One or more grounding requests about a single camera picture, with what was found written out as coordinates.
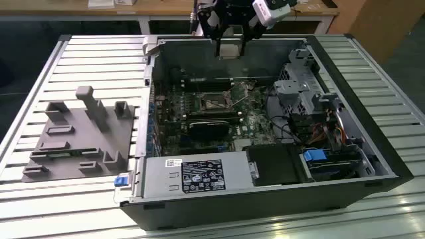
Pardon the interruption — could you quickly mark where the silver power supply unit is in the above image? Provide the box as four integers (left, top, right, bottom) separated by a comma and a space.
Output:
141, 153, 253, 197

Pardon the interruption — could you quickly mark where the blue disk carrier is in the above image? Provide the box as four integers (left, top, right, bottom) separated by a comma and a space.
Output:
304, 148, 329, 163

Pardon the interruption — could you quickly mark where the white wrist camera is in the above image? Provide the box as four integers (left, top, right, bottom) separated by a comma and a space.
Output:
250, 0, 292, 27

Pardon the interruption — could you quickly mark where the silver square CPU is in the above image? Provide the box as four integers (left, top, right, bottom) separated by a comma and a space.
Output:
218, 37, 242, 60

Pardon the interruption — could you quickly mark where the black camera cable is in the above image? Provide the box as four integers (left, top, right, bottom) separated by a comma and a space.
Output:
189, 0, 201, 35

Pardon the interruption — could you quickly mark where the black drive bay box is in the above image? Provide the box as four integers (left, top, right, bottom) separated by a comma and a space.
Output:
246, 145, 305, 186

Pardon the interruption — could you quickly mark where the black open PC case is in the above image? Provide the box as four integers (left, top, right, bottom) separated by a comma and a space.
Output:
118, 33, 414, 231

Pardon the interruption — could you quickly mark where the coloured wire bundle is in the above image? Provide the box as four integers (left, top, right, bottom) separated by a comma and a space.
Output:
306, 123, 348, 149

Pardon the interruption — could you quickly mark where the metal socket cover frame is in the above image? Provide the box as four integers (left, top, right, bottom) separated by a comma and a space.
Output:
226, 82, 253, 105

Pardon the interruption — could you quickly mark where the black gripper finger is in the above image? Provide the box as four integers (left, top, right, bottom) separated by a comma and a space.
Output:
198, 3, 229, 59
240, 16, 266, 57

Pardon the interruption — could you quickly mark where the green motherboard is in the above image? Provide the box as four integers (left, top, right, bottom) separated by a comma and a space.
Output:
154, 79, 280, 156

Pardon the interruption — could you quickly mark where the grey case handle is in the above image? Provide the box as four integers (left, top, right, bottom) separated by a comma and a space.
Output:
141, 35, 164, 56

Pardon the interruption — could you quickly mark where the metal drive cage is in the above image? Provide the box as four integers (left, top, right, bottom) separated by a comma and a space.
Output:
273, 48, 336, 115

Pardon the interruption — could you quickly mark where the black RAM slot row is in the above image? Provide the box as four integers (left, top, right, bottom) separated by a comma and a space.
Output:
189, 112, 240, 120
184, 76, 233, 92

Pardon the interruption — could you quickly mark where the small black graphics card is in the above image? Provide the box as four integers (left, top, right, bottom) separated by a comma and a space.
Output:
189, 120, 230, 140

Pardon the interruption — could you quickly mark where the CPU socket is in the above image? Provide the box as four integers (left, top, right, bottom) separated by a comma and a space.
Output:
198, 91, 233, 112

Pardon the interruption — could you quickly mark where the silver chipset heatsink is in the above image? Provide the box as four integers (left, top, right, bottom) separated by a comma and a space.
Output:
233, 138, 249, 151

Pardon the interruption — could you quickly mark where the wooden cabinet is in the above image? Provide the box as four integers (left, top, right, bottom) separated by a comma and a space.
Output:
326, 0, 425, 65

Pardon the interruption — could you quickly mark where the black internal cable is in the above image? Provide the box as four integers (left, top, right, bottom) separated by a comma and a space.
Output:
268, 115, 305, 148

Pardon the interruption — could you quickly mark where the wooden desk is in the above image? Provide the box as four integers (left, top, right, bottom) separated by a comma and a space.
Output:
0, 0, 340, 35

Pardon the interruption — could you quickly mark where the grey plastic parts rack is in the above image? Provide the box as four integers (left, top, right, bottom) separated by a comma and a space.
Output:
20, 86, 138, 184

